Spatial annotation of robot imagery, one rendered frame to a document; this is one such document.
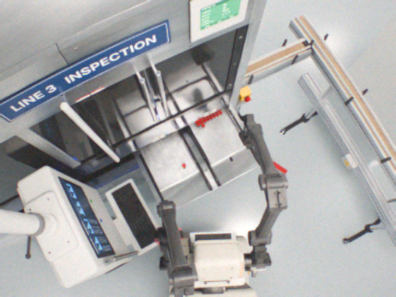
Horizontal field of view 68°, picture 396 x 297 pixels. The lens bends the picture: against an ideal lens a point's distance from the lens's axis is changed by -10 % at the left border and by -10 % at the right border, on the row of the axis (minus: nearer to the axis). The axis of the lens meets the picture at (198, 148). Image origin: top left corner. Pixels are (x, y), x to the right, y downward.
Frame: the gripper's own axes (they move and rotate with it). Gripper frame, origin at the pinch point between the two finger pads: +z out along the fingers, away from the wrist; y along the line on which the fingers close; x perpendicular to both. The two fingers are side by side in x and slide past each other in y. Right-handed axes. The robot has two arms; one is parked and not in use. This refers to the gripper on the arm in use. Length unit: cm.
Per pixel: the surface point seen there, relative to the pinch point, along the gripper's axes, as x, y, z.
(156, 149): 46, 25, 20
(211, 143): 14.6, 12.6, 20.1
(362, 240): -80, -112, 109
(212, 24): 10, 27, -83
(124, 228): 86, -9, 26
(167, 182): 49, 3, 19
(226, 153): 8.8, 3.1, 20.1
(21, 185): 104, 18, -48
